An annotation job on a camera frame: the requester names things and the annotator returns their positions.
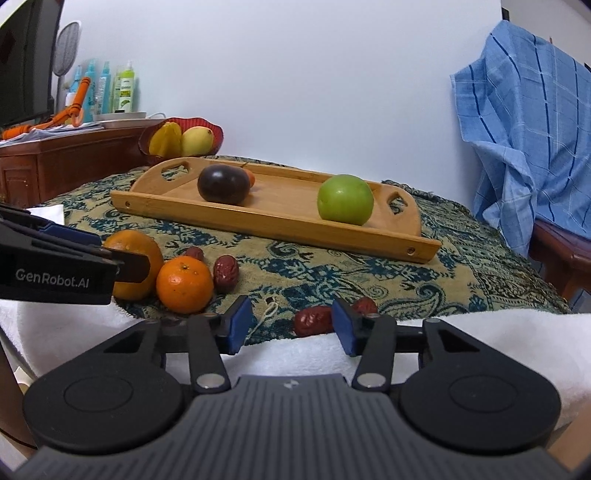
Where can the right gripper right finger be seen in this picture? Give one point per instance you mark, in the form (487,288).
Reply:
(372,338)

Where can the dark purple plum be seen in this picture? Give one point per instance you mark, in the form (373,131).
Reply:
(224,184)

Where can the green apple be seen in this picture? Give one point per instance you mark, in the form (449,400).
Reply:
(345,198)

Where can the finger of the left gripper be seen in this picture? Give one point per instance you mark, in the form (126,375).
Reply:
(52,222)
(131,267)

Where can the metal tray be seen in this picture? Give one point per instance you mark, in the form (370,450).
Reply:
(124,120)

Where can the large orange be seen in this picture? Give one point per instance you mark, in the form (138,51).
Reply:
(136,242)

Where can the black monitor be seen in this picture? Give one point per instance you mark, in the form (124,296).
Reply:
(27,47)

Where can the mandarin orange middle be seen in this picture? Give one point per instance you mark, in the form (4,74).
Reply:
(184,285)

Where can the mandarin with stem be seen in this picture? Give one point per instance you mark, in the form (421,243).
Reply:
(246,170)

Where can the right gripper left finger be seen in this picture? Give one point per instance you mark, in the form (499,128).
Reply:
(210,335)

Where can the green spray bottle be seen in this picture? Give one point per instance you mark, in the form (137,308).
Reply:
(126,89)

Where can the yellow mango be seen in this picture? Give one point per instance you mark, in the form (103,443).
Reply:
(197,141)

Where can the patterned teal beige tablecloth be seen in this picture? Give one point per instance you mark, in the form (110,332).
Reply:
(473,271)

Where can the blue checked cloth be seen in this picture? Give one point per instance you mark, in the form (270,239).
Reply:
(524,106)

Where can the teal spray bottle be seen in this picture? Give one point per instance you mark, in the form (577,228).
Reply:
(103,89)
(89,100)

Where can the electric fly swatter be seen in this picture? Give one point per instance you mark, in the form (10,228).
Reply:
(65,52)

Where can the dark wooden cabinet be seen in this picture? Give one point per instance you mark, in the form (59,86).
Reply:
(34,172)

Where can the wooden chair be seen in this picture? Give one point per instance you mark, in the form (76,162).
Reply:
(566,258)

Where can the white towel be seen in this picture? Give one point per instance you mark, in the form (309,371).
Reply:
(538,363)

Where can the papers on cabinet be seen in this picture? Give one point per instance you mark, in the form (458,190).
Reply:
(57,132)

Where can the red jujube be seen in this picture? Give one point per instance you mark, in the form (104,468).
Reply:
(194,252)
(313,321)
(365,306)
(225,274)

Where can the wooden serving tray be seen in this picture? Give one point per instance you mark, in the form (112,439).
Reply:
(281,205)

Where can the red fruit bowl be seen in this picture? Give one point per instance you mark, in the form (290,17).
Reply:
(184,123)

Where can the yellow starfruit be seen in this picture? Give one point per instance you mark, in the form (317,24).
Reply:
(166,141)

